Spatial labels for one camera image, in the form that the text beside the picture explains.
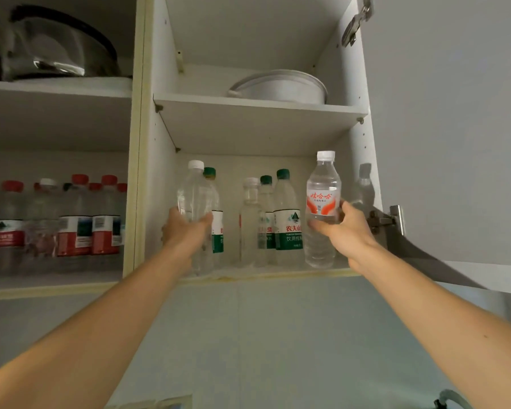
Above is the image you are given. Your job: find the person's left hand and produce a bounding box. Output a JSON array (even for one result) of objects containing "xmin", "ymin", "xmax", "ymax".
[{"xmin": 161, "ymin": 207, "xmax": 214, "ymax": 269}]

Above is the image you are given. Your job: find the person's right hand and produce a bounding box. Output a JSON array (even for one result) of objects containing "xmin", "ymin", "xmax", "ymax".
[{"xmin": 307, "ymin": 199, "xmax": 382, "ymax": 274}]

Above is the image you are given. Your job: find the white-cap red-label bottle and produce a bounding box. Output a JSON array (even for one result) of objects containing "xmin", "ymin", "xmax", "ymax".
[{"xmin": 304, "ymin": 150, "xmax": 342, "ymax": 269}]

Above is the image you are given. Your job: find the group of bottles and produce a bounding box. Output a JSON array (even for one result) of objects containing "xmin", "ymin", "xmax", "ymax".
[{"xmin": 0, "ymin": 173, "xmax": 128, "ymax": 277}]

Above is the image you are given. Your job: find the white wall cabinet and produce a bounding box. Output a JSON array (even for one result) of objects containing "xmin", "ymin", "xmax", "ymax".
[{"xmin": 0, "ymin": 0, "xmax": 386, "ymax": 302}]

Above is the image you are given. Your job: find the person's right forearm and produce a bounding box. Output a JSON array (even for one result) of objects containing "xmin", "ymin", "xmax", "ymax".
[{"xmin": 349, "ymin": 244, "xmax": 511, "ymax": 409}]

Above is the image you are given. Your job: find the person's left forearm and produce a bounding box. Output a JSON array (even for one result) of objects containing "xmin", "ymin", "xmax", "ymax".
[{"xmin": 0, "ymin": 247, "xmax": 196, "ymax": 409}]

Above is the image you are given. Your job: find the metal door hinge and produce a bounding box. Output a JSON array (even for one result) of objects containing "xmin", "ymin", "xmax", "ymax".
[
  {"xmin": 368, "ymin": 204, "xmax": 408, "ymax": 237},
  {"xmin": 341, "ymin": 0, "xmax": 375, "ymax": 48}
]

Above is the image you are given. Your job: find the white plastic basin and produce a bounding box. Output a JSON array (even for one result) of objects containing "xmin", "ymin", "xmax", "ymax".
[{"xmin": 227, "ymin": 69, "xmax": 329, "ymax": 105}]

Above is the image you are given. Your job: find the grey wall cabinet door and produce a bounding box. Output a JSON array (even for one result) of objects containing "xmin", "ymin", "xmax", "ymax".
[{"xmin": 362, "ymin": 0, "xmax": 511, "ymax": 297}]

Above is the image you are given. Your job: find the beige wall outlet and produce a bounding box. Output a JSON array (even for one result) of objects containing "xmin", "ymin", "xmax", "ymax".
[
  {"xmin": 155, "ymin": 395, "xmax": 193, "ymax": 409},
  {"xmin": 110, "ymin": 399, "xmax": 154, "ymax": 409}
]

